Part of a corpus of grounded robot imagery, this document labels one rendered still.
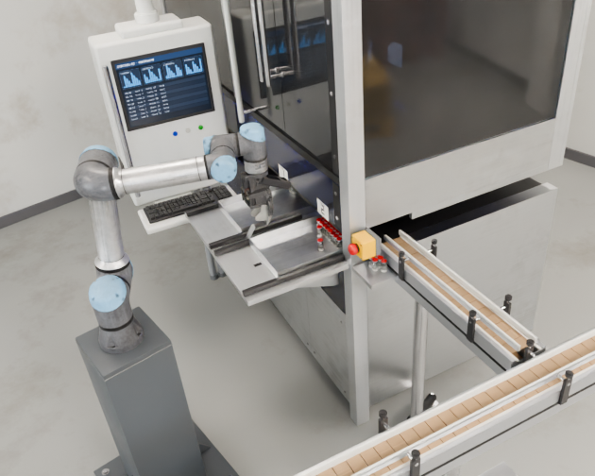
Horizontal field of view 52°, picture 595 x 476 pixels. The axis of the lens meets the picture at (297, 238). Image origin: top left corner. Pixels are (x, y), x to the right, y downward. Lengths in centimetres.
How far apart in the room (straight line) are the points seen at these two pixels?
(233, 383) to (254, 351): 23
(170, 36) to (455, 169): 129
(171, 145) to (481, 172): 136
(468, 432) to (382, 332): 96
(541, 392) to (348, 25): 113
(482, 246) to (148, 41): 160
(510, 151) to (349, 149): 73
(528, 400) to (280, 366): 162
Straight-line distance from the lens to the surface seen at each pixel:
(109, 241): 209
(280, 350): 316
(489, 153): 237
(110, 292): 205
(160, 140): 282
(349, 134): 195
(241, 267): 225
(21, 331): 377
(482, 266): 266
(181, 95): 278
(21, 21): 452
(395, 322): 251
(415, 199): 222
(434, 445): 160
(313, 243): 233
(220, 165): 177
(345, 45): 184
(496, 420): 166
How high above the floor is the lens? 219
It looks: 34 degrees down
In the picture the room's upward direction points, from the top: 5 degrees counter-clockwise
